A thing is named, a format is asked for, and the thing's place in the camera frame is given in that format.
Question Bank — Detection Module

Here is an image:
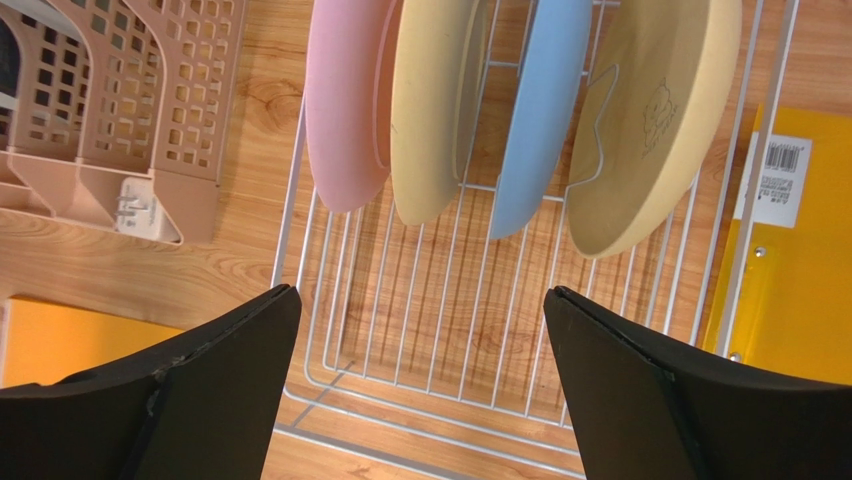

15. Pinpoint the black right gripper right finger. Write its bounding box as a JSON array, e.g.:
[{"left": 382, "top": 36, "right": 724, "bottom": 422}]
[{"left": 543, "top": 286, "right": 851, "bottom": 479}]

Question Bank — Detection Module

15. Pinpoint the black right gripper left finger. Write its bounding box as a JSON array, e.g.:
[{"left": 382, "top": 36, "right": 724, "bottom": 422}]
[{"left": 1, "top": 285, "right": 302, "bottom": 479}]

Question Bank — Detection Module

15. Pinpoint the yellow plate with bear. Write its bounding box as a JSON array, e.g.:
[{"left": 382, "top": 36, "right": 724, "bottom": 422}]
[{"left": 566, "top": 0, "right": 742, "bottom": 259}]

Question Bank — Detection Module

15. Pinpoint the blue plate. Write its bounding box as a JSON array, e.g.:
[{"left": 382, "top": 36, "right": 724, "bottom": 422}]
[{"left": 490, "top": 0, "right": 593, "bottom": 239}]

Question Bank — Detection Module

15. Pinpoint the pink plate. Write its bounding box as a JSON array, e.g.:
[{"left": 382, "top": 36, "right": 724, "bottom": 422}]
[{"left": 304, "top": 0, "right": 402, "bottom": 213}]

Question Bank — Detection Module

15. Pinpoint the orange mat left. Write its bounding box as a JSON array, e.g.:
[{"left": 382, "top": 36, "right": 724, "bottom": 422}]
[{"left": 1, "top": 297, "right": 182, "bottom": 388}]

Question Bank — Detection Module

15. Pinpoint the orange mat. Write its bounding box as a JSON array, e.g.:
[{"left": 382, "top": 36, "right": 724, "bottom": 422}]
[
  {"left": 729, "top": 107, "right": 851, "bottom": 384},
  {"left": 1, "top": 297, "right": 182, "bottom": 388}
]

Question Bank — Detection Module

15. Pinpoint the orange mat right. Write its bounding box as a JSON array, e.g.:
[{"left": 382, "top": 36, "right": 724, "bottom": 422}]
[{"left": 729, "top": 107, "right": 851, "bottom": 384}]

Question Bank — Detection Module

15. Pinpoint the white power adapter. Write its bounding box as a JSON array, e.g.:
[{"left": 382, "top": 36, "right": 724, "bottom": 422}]
[{"left": 115, "top": 177, "right": 180, "bottom": 243}]

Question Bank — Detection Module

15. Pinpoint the pink plastic file organizer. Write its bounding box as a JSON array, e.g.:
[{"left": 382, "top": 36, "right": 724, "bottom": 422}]
[{"left": 1, "top": 1, "right": 248, "bottom": 244}]

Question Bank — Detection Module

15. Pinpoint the white wire dish rack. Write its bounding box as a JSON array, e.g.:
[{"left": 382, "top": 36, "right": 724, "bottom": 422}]
[{"left": 274, "top": 1, "right": 784, "bottom": 479}]

